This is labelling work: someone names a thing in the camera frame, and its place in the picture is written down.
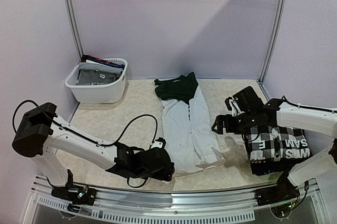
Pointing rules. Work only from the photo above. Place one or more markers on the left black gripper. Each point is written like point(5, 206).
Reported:
point(169, 172)

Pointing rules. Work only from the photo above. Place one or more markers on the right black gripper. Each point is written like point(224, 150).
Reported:
point(221, 124)

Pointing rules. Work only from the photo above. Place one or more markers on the white cloth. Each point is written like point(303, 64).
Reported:
point(190, 143)

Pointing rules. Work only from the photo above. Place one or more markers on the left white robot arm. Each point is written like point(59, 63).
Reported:
point(42, 129)

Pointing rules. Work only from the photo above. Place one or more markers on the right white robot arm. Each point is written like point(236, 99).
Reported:
point(248, 110)

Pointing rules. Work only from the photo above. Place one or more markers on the white laundry basket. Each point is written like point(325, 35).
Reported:
point(96, 94)

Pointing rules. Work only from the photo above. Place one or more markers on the folded black garment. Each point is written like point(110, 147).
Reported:
point(270, 167)

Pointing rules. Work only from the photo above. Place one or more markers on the grey cloth in basket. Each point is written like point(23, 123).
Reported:
point(97, 74)

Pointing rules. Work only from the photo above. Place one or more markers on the dark striped cloth in basket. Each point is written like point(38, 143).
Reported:
point(88, 58)

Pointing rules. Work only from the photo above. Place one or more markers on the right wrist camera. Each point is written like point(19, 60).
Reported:
point(232, 106)

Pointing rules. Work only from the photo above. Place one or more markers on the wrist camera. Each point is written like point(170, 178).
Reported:
point(158, 143)
point(232, 106)

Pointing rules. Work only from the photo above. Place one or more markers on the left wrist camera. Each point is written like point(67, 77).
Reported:
point(158, 143)

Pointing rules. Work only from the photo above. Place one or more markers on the aluminium front rail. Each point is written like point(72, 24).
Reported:
point(223, 206)

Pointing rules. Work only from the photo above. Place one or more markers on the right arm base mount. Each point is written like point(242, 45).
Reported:
point(282, 191)

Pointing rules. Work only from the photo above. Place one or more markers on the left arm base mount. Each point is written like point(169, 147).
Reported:
point(78, 195)

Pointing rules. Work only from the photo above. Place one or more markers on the right aluminium corner post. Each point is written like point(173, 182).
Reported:
point(272, 42)

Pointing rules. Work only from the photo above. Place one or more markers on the aluminium corner post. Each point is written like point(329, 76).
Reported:
point(272, 42)
point(74, 28)

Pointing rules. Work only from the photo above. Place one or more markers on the left aluminium corner post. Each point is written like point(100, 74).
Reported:
point(74, 28)

